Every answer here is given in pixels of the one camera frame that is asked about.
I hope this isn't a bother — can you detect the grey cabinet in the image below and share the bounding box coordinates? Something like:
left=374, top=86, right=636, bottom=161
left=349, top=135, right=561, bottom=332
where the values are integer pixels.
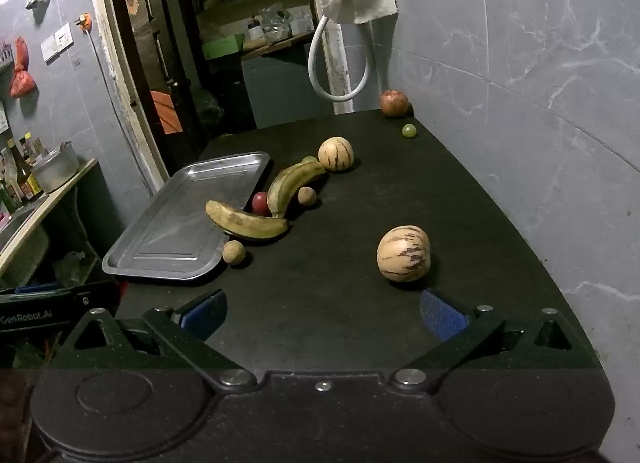
left=241, top=40, right=331, bottom=129

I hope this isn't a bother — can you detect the white hose loop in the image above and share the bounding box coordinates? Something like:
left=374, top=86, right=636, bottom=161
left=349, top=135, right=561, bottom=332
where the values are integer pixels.
left=308, top=13, right=371, bottom=103

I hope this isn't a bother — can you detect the metal tray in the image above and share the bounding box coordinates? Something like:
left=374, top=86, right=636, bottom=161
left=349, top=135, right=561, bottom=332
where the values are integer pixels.
left=102, top=152, right=272, bottom=281

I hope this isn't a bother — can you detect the clear plastic container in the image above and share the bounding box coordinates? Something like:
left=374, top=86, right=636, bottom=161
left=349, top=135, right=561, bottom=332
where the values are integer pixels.
left=262, top=8, right=293, bottom=41

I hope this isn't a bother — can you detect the wooden board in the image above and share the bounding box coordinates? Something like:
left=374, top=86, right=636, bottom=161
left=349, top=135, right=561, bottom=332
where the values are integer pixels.
left=242, top=32, right=316, bottom=51

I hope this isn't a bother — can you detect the red apple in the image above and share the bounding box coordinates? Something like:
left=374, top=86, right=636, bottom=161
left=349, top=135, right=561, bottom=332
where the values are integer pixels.
left=379, top=90, right=410, bottom=118

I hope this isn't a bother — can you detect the orange striped board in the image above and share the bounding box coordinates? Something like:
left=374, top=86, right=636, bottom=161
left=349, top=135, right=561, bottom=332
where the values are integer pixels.
left=150, top=90, right=183, bottom=135

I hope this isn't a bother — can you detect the clear bottle yellow cap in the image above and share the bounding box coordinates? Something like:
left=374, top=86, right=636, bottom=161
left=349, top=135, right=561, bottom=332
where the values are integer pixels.
left=6, top=139, right=23, bottom=204

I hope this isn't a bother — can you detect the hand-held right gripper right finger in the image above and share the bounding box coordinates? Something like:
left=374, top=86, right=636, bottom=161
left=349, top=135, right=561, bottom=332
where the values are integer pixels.
left=387, top=288, right=601, bottom=391

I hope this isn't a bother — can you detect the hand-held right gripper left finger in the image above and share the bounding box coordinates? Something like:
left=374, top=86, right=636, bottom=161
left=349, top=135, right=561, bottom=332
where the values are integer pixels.
left=50, top=288, right=258, bottom=391

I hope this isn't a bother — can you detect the brown sauce bottle yellow label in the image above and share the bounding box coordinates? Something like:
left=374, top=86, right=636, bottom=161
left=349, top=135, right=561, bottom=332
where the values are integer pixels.
left=20, top=133, right=45, bottom=196

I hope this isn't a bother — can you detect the steel sink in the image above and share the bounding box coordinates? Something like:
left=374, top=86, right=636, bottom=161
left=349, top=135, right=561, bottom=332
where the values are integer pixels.
left=0, top=203, right=46, bottom=254

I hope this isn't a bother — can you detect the red mesh bag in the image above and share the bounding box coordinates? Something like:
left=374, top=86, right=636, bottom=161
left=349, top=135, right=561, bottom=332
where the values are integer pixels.
left=10, top=36, right=37, bottom=98

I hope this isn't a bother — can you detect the green box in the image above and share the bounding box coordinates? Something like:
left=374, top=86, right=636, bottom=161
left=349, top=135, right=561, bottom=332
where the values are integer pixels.
left=201, top=34, right=246, bottom=61

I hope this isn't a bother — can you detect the brown spotted banana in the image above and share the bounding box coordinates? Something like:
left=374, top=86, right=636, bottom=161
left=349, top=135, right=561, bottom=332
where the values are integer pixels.
left=205, top=200, right=292, bottom=241

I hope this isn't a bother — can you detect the metal cooking pot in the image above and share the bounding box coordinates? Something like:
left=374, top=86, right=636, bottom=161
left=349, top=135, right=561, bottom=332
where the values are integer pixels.
left=31, top=142, right=81, bottom=194

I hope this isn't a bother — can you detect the small white box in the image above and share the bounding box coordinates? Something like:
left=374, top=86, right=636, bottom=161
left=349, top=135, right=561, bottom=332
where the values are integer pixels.
left=290, top=8, right=316, bottom=34

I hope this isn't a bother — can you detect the striped pepino melon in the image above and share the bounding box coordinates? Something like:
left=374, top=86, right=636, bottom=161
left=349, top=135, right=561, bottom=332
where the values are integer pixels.
left=318, top=137, right=355, bottom=173
left=376, top=226, right=431, bottom=284

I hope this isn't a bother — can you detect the long yellow-green banana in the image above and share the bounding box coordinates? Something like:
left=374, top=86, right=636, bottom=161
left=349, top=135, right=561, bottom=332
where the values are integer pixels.
left=266, top=160, right=328, bottom=219

